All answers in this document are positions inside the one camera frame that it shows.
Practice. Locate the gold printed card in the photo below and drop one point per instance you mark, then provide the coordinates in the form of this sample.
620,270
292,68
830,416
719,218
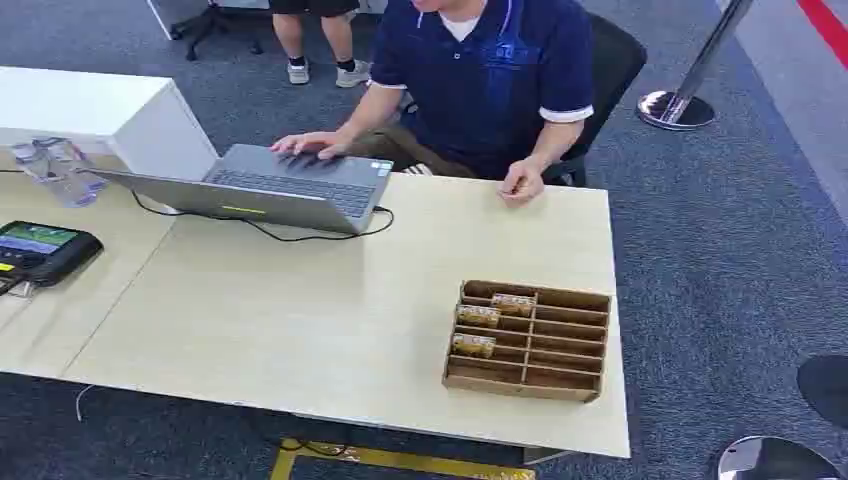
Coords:
478,315
473,344
512,304

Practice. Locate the person's left hand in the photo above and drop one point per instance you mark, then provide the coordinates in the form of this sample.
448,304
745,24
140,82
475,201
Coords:
523,182

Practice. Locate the person's hand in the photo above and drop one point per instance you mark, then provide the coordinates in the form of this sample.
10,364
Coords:
523,182
311,143

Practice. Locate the grey laptop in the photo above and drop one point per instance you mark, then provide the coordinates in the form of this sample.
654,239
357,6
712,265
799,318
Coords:
291,191

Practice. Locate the wooden slotted card box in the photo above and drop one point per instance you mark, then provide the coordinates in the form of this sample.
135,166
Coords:
530,344

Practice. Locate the person's right hand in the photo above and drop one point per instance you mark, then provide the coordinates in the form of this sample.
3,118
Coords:
311,143

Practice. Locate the person in dark shirt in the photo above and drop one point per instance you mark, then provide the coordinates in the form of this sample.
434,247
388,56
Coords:
490,79

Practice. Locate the standing person in shorts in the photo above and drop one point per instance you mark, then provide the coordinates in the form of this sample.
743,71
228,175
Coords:
318,40

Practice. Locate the black office chair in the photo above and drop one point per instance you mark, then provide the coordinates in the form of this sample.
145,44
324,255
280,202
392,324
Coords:
613,73

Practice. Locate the black chair base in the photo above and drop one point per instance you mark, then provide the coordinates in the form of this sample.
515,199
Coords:
212,30

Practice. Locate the white cabinet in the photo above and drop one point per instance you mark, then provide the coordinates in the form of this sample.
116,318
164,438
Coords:
132,119

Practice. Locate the clear plastic bag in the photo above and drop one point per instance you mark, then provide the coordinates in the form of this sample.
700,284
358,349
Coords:
56,169

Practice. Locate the black tablet controller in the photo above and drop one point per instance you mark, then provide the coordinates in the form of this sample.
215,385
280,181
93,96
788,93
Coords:
40,252

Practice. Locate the chrome stanchion base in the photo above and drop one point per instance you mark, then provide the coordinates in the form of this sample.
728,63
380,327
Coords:
772,460

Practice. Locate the black round base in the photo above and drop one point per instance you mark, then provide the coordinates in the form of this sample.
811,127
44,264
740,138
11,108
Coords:
827,389

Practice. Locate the yellow metal frame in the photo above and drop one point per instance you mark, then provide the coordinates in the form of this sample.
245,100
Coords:
391,462

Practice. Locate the chrome stanchion post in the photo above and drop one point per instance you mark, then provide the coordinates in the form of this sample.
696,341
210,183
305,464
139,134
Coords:
696,79

